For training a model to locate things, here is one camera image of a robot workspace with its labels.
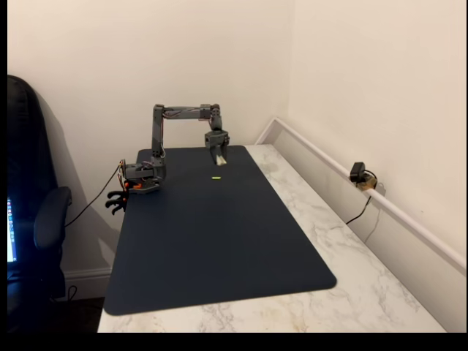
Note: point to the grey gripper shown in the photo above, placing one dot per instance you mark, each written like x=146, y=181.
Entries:
x=217, y=140

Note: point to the white plastic printed part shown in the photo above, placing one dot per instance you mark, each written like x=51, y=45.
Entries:
x=221, y=161

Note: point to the grey SO-100 robot arm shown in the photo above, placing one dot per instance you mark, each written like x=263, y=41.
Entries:
x=183, y=111

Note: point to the dark navy desk mat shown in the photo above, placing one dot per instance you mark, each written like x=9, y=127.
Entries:
x=219, y=237

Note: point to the black orange table clamp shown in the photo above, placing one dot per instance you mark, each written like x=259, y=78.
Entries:
x=116, y=207
x=115, y=194

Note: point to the black webcam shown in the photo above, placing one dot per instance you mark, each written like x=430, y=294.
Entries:
x=356, y=171

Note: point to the white baseboard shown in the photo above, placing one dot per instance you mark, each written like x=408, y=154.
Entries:
x=87, y=273

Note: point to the black office chair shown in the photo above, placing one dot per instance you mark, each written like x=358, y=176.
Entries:
x=29, y=146

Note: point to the laptop with lit screen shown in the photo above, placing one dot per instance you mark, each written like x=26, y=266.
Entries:
x=11, y=234

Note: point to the tan webcam mount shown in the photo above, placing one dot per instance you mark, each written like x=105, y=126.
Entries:
x=367, y=184

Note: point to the white wall ledge rail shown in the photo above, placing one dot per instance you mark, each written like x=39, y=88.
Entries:
x=402, y=215

